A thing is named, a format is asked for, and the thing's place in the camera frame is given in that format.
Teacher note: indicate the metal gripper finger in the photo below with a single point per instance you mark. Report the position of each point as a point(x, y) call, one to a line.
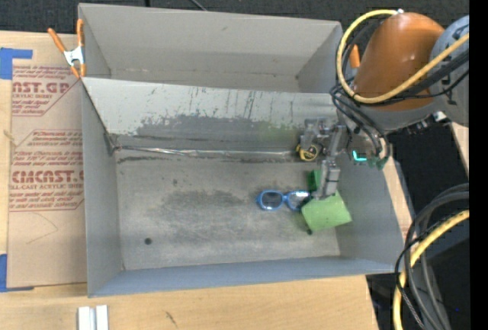
point(329, 176)
point(314, 132)

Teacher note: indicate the green block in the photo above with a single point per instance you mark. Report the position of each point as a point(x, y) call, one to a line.
point(313, 180)

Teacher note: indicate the yellow and black tape measure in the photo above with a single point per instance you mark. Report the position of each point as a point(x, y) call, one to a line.
point(308, 152)

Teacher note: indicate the light green sponge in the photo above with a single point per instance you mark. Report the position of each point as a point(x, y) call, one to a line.
point(328, 214)

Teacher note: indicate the blue sunglasses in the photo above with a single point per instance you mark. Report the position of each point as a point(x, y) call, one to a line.
point(271, 200)

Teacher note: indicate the grey metal bin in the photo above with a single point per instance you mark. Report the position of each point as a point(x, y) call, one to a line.
point(213, 206)

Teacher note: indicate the brown cardboard board red print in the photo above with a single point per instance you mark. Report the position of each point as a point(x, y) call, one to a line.
point(45, 153)

